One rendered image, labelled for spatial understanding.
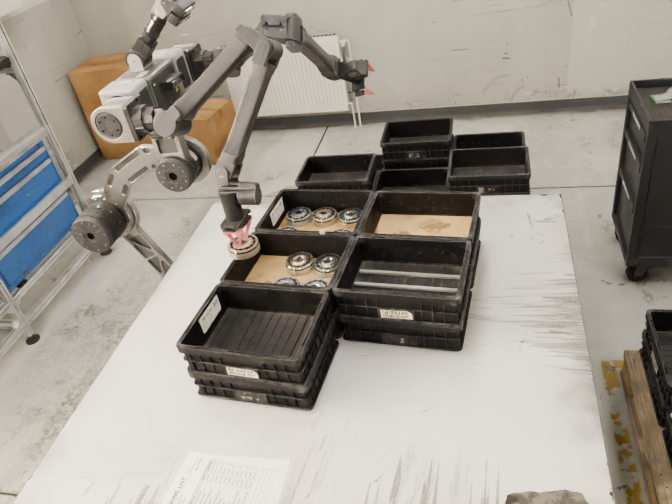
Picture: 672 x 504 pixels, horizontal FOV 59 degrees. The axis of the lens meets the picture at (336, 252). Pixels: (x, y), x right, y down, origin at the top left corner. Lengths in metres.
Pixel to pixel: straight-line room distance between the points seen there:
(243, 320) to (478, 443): 0.83
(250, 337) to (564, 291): 1.06
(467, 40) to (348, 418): 3.57
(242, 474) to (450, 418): 0.60
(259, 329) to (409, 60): 3.35
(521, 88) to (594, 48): 0.57
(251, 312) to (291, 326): 0.17
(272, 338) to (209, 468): 0.42
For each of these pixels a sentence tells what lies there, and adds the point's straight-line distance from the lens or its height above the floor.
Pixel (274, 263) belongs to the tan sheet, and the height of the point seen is 0.83.
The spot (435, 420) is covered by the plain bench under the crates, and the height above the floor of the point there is 0.70.
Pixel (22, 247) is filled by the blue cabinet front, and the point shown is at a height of 0.47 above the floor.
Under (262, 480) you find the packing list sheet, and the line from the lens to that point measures 1.73.
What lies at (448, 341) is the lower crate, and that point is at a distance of 1.90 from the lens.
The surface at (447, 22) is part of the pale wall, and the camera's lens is 4.80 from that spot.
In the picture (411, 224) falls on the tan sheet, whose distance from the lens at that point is 2.26.
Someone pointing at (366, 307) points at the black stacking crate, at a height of 0.87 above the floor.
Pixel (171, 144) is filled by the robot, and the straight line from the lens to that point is 2.28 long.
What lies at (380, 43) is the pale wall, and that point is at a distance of 4.89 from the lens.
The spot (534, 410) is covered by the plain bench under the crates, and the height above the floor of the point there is 0.70.
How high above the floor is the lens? 2.10
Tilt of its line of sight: 36 degrees down
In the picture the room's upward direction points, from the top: 11 degrees counter-clockwise
